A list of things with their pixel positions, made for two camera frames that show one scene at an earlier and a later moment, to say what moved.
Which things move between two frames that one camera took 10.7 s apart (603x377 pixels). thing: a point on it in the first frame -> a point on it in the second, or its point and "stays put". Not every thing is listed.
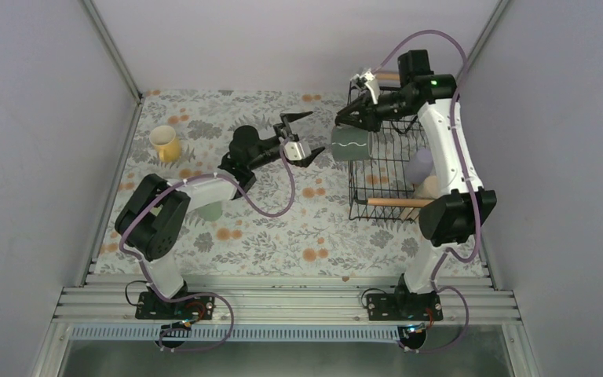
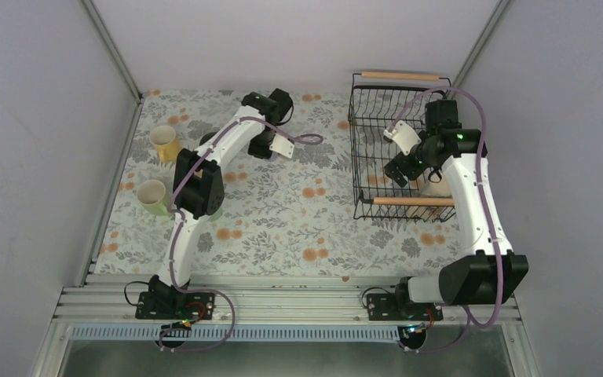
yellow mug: [164, 138] stays put
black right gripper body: [379, 118] -> [411, 170]
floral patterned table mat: [294, 221] stays put
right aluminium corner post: [479, 47] stays put
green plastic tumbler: [210, 212] stays put
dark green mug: [349, 144] -> [206, 137]
